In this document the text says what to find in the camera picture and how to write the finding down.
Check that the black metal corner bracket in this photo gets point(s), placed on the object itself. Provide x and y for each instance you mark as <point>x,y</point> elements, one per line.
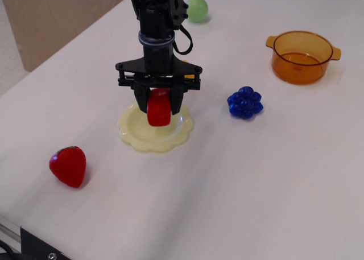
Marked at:
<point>34,247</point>

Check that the green toy ball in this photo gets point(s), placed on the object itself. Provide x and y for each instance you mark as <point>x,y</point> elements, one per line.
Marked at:
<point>197,10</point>

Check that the aluminium table frame rail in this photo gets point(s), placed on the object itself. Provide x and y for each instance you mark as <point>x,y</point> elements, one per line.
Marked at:
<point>10,233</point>

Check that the yellow toy corn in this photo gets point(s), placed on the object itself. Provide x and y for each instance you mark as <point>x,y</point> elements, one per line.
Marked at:
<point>188,70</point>

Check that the red toy strawberry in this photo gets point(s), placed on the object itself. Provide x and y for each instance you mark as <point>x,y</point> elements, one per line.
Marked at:
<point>69,166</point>

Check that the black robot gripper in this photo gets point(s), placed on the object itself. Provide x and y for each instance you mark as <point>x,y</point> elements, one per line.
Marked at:
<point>158,68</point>

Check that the wooden cabinet panel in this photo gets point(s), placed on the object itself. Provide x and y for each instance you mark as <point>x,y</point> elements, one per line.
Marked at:
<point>43,27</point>

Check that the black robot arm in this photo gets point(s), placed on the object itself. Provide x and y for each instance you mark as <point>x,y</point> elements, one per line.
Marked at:
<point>159,19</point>

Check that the blue toy grape bunch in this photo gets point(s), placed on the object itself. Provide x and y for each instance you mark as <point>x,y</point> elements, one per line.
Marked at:
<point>245,103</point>

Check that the pale yellow scalloped plate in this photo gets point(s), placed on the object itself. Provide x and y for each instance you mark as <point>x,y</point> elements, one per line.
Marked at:
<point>135,130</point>

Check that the orange transparent toy pot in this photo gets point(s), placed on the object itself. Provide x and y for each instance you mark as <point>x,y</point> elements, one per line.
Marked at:
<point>301,57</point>

